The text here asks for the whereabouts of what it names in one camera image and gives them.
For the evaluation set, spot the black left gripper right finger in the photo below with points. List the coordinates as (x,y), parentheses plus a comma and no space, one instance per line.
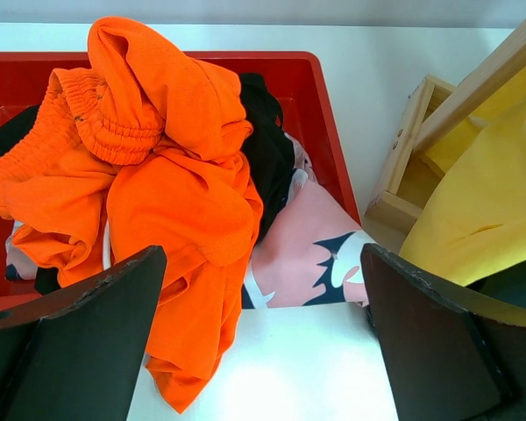
(451,353)

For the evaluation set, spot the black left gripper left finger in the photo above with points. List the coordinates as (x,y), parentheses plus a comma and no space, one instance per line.
(74,354)

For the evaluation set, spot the pink shark print shorts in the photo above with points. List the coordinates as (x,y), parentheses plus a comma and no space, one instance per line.
(307,245)

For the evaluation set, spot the orange shorts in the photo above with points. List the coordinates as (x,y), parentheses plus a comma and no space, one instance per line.
(143,148)

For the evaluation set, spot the black shorts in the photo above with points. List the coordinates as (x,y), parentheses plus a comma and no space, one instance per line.
(270,154)

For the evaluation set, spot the dark grey shorts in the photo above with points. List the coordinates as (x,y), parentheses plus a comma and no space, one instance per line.
(508,285)

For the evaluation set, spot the yellow shorts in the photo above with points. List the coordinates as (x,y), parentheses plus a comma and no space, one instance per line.
(474,224)

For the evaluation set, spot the wooden clothes rack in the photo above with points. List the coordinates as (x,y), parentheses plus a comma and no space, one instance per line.
(437,125)

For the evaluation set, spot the red plastic bin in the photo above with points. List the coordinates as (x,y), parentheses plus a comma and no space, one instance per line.
(294,78)

